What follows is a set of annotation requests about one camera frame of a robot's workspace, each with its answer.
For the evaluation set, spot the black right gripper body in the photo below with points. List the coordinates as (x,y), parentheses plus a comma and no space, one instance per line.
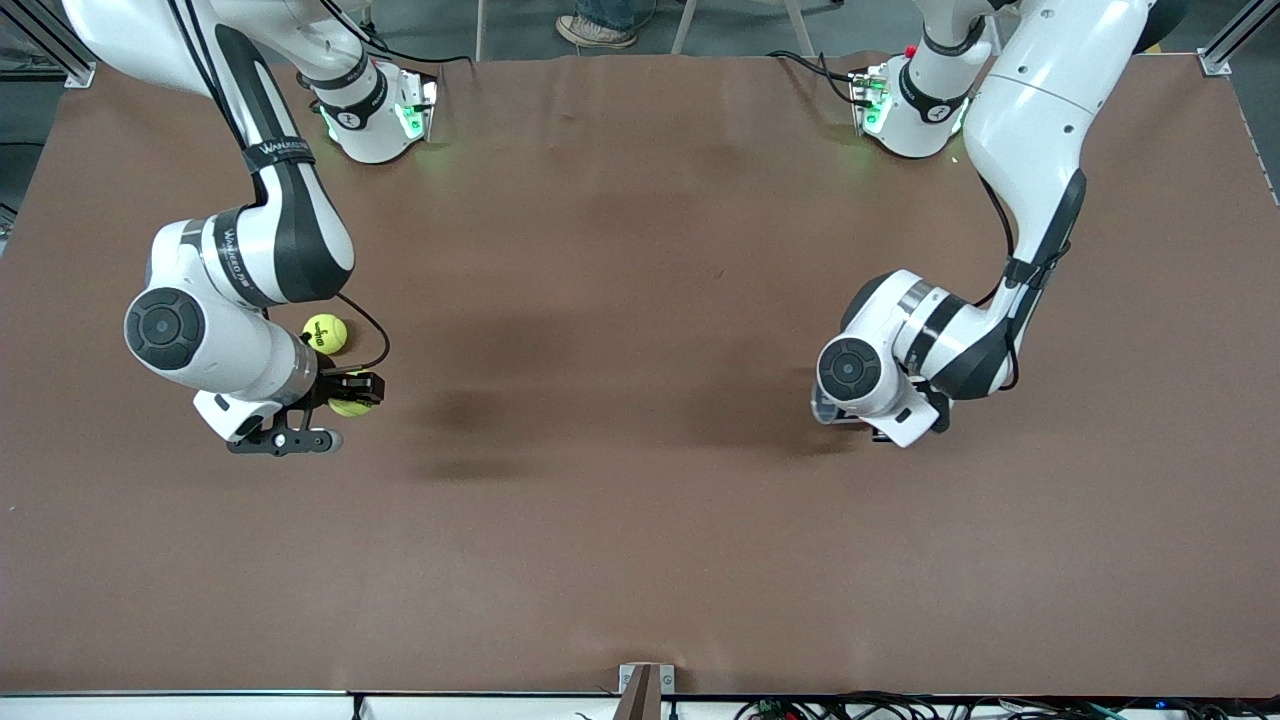
(329,387)

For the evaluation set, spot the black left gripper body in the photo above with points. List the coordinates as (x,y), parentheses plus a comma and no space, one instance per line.
(938,408)

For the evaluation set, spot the yellow Wilson tennis ball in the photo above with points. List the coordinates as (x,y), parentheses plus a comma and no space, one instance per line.
(322,330)
(350,408)

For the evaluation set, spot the white Wilson tennis ball can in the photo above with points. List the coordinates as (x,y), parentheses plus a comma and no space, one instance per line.
(822,410)

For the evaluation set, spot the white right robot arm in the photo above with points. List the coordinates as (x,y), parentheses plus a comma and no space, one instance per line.
(280,230)

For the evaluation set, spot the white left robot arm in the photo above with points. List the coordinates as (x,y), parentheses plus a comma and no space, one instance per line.
(1030,110)

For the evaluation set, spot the brown table cover mat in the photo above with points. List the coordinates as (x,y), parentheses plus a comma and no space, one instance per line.
(640,560)

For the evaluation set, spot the white stand leg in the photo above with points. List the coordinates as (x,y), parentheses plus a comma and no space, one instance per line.
(800,30)
(684,30)
(480,30)

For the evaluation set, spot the grey sneaker shoe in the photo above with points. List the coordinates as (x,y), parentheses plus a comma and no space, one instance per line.
(595,32)

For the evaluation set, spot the blue jeans leg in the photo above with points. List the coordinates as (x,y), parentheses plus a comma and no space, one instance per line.
(605,10)

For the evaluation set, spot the white table edge rail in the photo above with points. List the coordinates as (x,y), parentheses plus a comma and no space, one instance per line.
(200,706)

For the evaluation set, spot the aluminium frame post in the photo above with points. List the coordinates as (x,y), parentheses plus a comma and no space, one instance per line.
(1235,40)
(60,50)

